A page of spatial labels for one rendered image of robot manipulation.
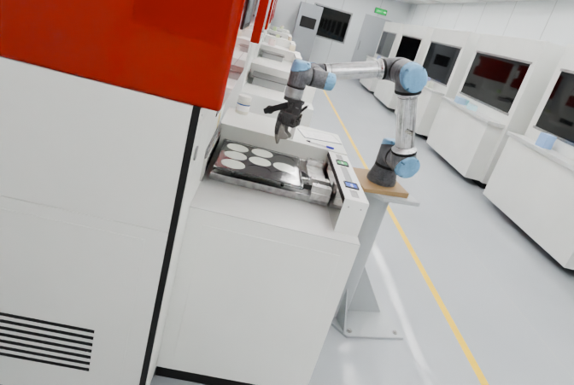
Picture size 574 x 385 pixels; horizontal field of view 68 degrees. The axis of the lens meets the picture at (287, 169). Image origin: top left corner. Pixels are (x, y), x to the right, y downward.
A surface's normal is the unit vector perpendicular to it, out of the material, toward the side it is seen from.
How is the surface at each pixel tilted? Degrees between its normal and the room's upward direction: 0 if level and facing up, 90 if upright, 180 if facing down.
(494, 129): 90
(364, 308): 90
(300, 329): 90
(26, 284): 90
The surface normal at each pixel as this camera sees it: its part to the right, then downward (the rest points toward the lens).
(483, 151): 0.02, 0.35
